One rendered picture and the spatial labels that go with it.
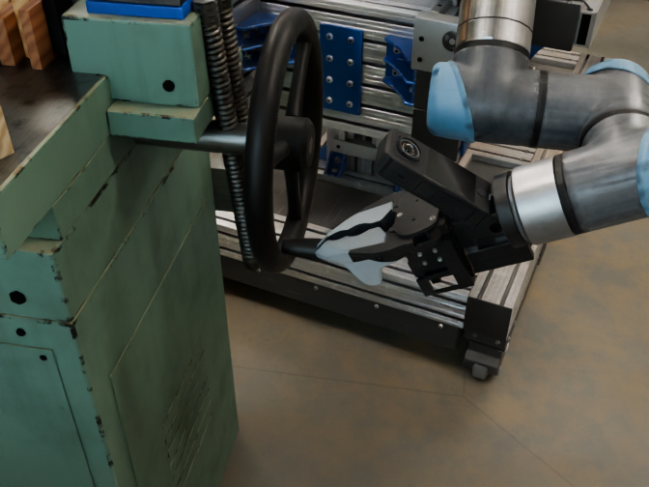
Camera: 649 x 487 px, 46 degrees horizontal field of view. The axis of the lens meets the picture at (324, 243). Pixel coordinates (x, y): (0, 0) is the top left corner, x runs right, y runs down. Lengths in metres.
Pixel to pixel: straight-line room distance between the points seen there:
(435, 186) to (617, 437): 1.07
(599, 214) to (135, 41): 0.46
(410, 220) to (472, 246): 0.07
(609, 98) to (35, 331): 0.61
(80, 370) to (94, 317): 0.06
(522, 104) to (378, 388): 1.01
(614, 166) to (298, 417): 1.06
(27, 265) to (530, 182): 0.47
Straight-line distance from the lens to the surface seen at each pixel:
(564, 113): 0.76
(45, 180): 0.73
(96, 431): 0.93
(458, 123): 0.76
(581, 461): 1.62
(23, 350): 0.87
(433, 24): 1.29
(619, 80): 0.79
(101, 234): 0.84
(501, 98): 0.75
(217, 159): 1.20
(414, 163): 0.69
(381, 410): 1.62
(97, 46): 0.82
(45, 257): 0.76
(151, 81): 0.81
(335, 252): 0.77
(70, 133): 0.76
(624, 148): 0.69
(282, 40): 0.76
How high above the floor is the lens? 1.25
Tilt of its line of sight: 38 degrees down
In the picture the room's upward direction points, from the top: straight up
